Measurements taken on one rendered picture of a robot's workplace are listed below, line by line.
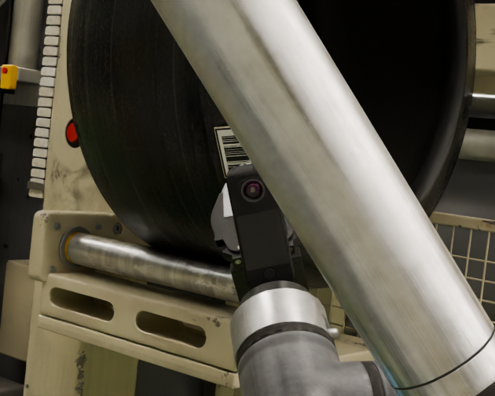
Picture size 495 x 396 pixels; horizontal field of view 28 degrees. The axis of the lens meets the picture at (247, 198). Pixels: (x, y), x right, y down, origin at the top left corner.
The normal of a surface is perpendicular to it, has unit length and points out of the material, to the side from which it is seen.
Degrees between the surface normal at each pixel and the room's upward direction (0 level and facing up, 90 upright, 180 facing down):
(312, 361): 36
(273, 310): 43
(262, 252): 99
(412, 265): 79
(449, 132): 71
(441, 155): 60
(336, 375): 28
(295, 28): 66
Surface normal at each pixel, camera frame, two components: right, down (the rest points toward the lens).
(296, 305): 0.24, -0.76
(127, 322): -0.62, -0.03
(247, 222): 0.00, 0.22
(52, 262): 0.77, 0.12
